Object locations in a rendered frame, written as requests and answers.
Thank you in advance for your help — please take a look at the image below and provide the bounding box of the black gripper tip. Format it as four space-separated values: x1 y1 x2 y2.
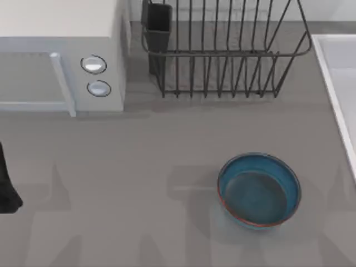
0 142 23 214

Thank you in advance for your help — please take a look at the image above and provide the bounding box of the white sink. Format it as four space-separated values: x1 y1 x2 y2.
310 34 356 187

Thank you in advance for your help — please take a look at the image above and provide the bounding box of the round microwave knob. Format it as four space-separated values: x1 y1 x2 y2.
86 80 112 98
80 55 108 75

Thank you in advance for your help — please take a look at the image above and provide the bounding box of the blue bowl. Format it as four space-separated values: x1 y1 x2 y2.
217 152 302 230

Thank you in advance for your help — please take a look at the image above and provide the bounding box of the microwave door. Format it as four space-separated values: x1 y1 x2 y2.
0 51 69 112

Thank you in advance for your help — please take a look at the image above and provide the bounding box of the pale microwave oven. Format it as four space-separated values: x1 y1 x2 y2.
0 0 131 117

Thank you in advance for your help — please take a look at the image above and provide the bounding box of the black utensil holder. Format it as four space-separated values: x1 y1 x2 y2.
141 0 174 75

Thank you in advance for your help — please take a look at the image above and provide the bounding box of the dark wire dish rack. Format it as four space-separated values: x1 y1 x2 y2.
141 0 312 99

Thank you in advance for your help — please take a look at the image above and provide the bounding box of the microwave door handle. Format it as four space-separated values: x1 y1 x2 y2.
49 52 77 117

